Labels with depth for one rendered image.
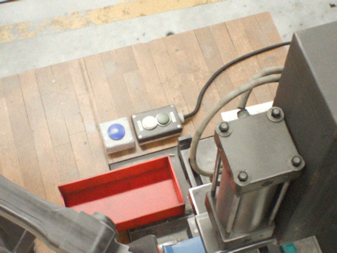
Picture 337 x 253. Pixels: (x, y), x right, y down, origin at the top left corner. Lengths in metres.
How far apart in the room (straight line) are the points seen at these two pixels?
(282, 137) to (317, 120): 0.10
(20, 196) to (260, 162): 0.38
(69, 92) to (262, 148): 0.83
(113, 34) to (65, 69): 1.16
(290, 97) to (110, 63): 0.86
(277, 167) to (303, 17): 2.07
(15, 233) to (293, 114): 0.64
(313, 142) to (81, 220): 0.39
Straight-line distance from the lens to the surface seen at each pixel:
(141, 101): 1.54
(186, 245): 1.30
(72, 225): 0.99
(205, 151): 1.48
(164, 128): 1.47
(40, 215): 0.99
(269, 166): 0.81
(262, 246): 1.14
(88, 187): 1.44
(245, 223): 0.98
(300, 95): 0.77
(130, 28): 2.76
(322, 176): 0.81
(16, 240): 1.26
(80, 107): 1.54
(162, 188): 1.44
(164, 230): 1.41
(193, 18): 2.79
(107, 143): 1.46
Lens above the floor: 2.24
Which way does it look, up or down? 63 degrees down
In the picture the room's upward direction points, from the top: straight up
